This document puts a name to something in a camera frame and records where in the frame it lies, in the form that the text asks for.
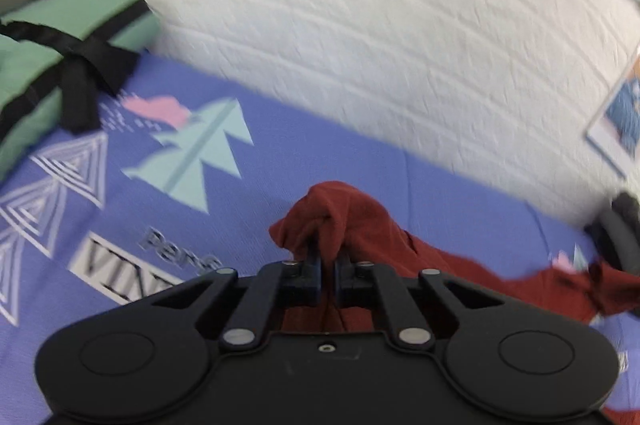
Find dark red pants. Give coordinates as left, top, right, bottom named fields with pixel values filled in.
left=268, top=180, right=640, bottom=425

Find dark grey folded clothes stack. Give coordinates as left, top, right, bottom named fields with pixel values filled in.
left=585, top=191, right=640, bottom=275

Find purple patterned bed sheet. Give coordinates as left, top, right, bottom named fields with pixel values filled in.
left=0, top=49, right=640, bottom=425

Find blue picture wall poster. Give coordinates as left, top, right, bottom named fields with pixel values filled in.
left=586, top=48, right=640, bottom=178

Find green folded blanket black strap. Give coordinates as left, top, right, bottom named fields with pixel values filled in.
left=0, top=0, right=163, bottom=183

